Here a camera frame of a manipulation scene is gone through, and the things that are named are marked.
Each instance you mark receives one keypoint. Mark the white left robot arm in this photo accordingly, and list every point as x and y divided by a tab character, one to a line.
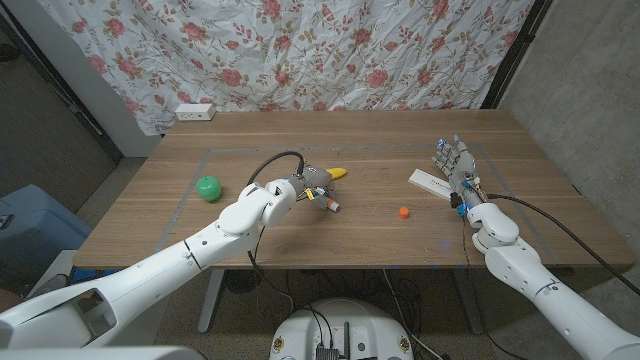
240	215

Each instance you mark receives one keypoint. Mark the white stylus pen box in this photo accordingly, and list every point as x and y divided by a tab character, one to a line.
430	182

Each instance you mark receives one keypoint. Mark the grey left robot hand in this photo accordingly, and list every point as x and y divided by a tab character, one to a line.
315	176

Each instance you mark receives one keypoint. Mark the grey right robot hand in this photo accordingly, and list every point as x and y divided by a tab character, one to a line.
462	167

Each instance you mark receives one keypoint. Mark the blue plastic bin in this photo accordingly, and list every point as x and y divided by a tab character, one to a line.
40	225

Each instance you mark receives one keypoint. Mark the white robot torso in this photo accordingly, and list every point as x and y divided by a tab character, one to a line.
345	320

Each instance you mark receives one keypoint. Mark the black backdrop stand pole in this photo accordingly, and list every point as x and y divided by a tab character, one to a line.
515	55
55	75

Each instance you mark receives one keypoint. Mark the floral backdrop cloth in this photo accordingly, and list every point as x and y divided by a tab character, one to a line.
300	50

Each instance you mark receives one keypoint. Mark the white power strip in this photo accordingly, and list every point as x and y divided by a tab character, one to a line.
195	112

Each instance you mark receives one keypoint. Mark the green ball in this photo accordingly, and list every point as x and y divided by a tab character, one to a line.
208	188

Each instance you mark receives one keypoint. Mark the orange glue stick cap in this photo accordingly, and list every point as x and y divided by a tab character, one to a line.
404	213

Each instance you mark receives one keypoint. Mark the white wall column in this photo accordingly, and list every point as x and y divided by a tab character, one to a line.
100	100

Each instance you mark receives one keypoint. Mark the grey metal table leg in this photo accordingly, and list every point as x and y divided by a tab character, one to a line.
210	305
470	310

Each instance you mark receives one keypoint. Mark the yellow toy banana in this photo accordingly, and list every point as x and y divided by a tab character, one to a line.
339	173

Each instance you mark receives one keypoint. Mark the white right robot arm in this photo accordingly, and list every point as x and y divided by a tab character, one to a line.
500	227

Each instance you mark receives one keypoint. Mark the orange and white glue stick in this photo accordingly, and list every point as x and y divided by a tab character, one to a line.
330	204

